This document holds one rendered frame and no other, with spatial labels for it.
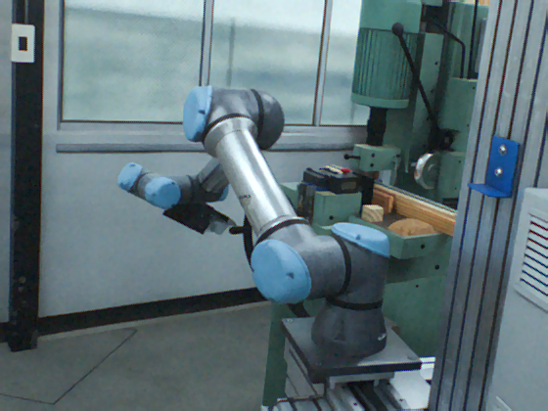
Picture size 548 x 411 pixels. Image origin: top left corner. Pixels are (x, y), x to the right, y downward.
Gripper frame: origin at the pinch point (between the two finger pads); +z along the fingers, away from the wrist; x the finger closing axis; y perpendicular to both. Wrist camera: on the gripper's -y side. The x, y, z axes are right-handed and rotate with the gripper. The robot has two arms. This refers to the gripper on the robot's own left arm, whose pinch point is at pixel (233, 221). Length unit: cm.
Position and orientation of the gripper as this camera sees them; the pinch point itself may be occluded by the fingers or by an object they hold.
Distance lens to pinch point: 216.6
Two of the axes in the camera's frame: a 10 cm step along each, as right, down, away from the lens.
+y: -4.5, 8.8, -1.3
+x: 6.0, 2.0, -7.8
